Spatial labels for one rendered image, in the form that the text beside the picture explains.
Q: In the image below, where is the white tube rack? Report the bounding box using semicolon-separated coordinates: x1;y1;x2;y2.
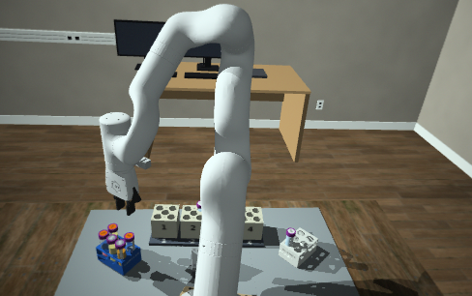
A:
279;227;318;268

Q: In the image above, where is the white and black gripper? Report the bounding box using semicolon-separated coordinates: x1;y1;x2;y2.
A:
105;167;141;216

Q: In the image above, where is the purple tube cap with white dot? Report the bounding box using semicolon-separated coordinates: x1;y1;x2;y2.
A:
196;200;202;212

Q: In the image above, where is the blue tube rack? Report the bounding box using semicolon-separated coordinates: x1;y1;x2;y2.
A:
96;244;141;275

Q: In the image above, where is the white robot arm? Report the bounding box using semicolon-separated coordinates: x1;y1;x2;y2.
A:
100;4;254;296

